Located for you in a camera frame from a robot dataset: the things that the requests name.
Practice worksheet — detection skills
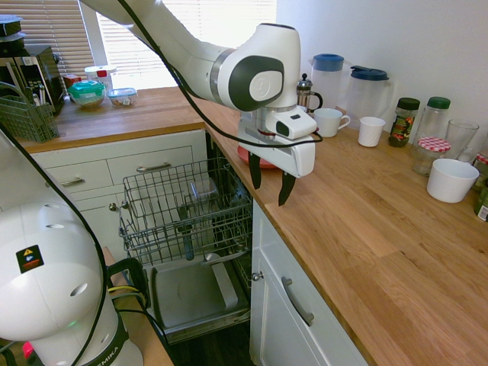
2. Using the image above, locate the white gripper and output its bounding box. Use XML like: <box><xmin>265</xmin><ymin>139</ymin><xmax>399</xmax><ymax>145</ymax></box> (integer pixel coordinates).
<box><xmin>237</xmin><ymin>117</ymin><xmax>318</xmax><ymax>207</ymax></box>

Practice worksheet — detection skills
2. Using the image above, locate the red round plate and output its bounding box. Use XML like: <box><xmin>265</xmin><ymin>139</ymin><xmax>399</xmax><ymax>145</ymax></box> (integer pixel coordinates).
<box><xmin>236</xmin><ymin>144</ymin><xmax>281</xmax><ymax>171</ymax></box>

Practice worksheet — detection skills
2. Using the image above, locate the grey dishwasher door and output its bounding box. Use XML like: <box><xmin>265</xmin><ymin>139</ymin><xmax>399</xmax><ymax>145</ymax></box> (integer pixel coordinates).
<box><xmin>146</xmin><ymin>252</ymin><xmax>252</xmax><ymax>345</ymax></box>

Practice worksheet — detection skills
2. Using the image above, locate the clear plastic container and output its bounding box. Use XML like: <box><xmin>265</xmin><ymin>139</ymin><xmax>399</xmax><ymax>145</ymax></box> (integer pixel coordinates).
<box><xmin>189</xmin><ymin>178</ymin><xmax>219</xmax><ymax>204</ymax></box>

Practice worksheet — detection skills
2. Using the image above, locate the white ceramic mug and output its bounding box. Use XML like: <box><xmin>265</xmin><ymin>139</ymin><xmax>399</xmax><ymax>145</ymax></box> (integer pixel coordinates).
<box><xmin>313</xmin><ymin>108</ymin><xmax>352</xmax><ymax>139</ymax></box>

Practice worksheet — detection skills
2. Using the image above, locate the glass french press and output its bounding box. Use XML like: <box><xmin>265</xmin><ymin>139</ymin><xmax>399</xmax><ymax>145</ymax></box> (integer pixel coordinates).
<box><xmin>296</xmin><ymin>72</ymin><xmax>324</xmax><ymax>114</ymax></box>

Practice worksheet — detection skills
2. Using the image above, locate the clear pitcher round blue lid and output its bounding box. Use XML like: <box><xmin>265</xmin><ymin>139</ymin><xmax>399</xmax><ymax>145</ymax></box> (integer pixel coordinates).
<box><xmin>307</xmin><ymin>53</ymin><xmax>354</xmax><ymax>115</ymax></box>

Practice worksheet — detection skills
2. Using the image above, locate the clear pitcher spouted blue lid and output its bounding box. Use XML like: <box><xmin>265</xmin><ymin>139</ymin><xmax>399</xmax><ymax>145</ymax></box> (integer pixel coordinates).
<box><xmin>348</xmin><ymin>65</ymin><xmax>393</xmax><ymax>127</ymax></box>

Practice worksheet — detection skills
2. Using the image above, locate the spice jar dark lid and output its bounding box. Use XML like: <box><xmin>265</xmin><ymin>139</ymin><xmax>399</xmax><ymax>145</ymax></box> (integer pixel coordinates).
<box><xmin>387</xmin><ymin>97</ymin><xmax>421</xmax><ymax>149</ymax></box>

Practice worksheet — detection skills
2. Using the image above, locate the glass jar red checked lid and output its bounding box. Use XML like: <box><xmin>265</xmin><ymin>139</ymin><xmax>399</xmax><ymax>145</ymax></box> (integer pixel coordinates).
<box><xmin>411</xmin><ymin>136</ymin><xmax>452</xmax><ymax>178</ymax></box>

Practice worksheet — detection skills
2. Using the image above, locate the small container blue lid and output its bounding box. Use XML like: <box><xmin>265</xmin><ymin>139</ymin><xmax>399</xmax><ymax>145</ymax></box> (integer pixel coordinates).
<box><xmin>106</xmin><ymin>87</ymin><xmax>138</xmax><ymax>109</ymax></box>

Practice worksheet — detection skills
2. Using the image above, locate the bright white window blind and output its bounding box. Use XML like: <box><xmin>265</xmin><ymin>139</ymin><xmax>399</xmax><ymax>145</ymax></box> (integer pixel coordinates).
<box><xmin>95</xmin><ymin>0</ymin><xmax>278</xmax><ymax>91</ymax></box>

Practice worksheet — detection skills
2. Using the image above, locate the clear jar green lid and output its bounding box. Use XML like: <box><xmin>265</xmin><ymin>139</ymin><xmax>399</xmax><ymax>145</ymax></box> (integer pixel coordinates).
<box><xmin>413</xmin><ymin>95</ymin><xmax>452</xmax><ymax>154</ymax></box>

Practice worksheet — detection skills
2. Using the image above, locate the white ceramic bowl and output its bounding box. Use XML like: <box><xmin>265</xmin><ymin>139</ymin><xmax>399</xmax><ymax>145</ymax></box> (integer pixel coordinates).
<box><xmin>425</xmin><ymin>158</ymin><xmax>480</xmax><ymax>204</ymax></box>

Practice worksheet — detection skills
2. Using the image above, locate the clear drinking glass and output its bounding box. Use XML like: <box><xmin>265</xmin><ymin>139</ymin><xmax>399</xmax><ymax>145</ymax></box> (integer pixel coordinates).
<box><xmin>445</xmin><ymin>118</ymin><xmax>480</xmax><ymax>164</ymax></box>

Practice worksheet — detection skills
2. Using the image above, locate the white container red tab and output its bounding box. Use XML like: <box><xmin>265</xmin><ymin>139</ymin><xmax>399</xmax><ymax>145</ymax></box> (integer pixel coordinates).
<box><xmin>83</xmin><ymin>65</ymin><xmax>117</xmax><ymax>92</ymax></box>

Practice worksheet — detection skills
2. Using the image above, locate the food container teal lid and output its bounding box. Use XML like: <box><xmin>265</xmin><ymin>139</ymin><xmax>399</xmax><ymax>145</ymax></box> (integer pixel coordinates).
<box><xmin>67</xmin><ymin>79</ymin><xmax>107</xmax><ymax>111</ymax></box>

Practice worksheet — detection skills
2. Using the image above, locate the small jar red lid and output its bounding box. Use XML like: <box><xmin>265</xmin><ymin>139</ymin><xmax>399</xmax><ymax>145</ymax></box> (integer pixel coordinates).
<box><xmin>471</xmin><ymin>151</ymin><xmax>488</xmax><ymax>192</ymax></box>

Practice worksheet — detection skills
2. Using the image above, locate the dark green labelled jar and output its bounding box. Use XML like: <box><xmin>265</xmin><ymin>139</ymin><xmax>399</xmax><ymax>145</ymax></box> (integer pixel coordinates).
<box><xmin>474</xmin><ymin>178</ymin><xmax>488</xmax><ymax>223</ymax></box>

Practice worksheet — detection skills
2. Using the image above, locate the red brown box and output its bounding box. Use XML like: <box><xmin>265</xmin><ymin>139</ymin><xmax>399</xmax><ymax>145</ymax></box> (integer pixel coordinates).
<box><xmin>62</xmin><ymin>72</ymin><xmax>83</xmax><ymax>103</ymax></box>

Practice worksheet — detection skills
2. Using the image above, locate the grey green cutlery basket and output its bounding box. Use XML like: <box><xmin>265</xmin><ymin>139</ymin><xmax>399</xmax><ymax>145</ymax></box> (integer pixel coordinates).
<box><xmin>0</xmin><ymin>94</ymin><xmax>61</xmax><ymax>145</ymax></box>

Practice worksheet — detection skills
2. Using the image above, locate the black coffee machine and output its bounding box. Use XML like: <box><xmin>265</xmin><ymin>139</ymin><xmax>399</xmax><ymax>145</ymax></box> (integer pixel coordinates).
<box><xmin>0</xmin><ymin>45</ymin><xmax>65</xmax><ymax>116</ymax></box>

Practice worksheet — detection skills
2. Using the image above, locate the shaded window blind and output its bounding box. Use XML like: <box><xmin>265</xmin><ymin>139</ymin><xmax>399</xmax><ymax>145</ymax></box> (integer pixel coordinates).
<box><xmin>0</xmin><ymin>0</ymin><xmax>95</xmax><ymax>74</ymax></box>

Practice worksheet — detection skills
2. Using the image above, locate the black cable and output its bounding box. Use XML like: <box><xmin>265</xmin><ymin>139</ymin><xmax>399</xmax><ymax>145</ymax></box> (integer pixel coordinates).
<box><xmin>117</xmin><ymin>0</ymin><xmax>324</xmax><ymax>148</ymax></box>
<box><xmin>0</xmin><ymin>124</ymin><xmax>110</xmax><ymax>366</ymax></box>

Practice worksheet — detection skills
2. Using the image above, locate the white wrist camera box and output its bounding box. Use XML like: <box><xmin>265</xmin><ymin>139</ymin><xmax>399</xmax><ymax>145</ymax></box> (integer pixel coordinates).
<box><xmin>265</xmin><ymin>110</ymin><xmax>319</xmax><ymax>140</ymax></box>

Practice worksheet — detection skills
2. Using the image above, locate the blue handled utensil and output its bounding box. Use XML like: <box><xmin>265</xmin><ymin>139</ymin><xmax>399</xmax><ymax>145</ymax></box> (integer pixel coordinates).
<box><xmin>184</xmin><ymin>224</ymin><xmax>196</xmax><ymax>262</ymax></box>

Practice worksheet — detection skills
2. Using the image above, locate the white handleless cup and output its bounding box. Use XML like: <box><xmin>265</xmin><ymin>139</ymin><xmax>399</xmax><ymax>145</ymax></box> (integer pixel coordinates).
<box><xmin>358</xmin><ymin>116</ymin><xmax>387</xmax><ymax>148</ymax></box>

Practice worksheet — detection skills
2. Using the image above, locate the wire dishwasher rack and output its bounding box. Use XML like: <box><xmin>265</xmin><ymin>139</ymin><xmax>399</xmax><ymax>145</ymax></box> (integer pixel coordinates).
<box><xmin>118</xmin><ymin>156</ymin><xmax>253</xmax><ymax>265</ymax></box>

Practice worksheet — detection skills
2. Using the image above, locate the long metal drawer handle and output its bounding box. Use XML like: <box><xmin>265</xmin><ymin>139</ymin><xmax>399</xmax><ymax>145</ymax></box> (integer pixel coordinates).
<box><xmin>136</xmin><ymin>162</ymin><xmax>172</xmax><ymax>174</ymax></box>

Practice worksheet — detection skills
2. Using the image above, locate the metal cabinet door handle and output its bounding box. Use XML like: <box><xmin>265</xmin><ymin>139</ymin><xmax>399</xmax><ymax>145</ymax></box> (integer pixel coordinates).
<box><xmin>281</xmin><ymin>276</ymin><xmax>316</xmax><ymax>327</ymax></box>

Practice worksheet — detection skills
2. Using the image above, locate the black clamp strap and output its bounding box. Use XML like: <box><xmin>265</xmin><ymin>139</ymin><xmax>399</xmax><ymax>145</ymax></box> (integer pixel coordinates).
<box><xmin>106</xmin><ymin>257</ymin><xmax>149</xmax><ymax>308</ymax></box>

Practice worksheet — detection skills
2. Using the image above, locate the yellow cable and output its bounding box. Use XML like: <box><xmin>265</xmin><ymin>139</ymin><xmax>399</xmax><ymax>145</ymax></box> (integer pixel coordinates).
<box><xmin>108</xmin><ymin>284</ymin><xmax>143</xmax><ymax>303</ymax></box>

